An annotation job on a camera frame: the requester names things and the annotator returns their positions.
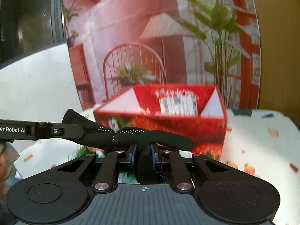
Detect black dotted glove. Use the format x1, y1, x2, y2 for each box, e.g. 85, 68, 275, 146
62, 109, 194, 184

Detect printed living room backdrop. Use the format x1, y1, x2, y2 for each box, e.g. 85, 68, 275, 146
63, 0, 261, 109

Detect person's left hand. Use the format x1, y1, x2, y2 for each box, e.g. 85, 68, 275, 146
0, 142, 19, 204

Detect red strawberry cardboard box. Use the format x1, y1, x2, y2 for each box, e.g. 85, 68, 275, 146
94, 84, 228, 160

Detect cartoon patterned white tablecloth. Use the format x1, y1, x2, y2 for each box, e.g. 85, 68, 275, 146
13, 110, 299, 224

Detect wooden panel board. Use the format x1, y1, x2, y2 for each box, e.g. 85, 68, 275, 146
254, 0, 299, 118

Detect dark window frame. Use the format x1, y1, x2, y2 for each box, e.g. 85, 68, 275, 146
1, 0, 66, 68

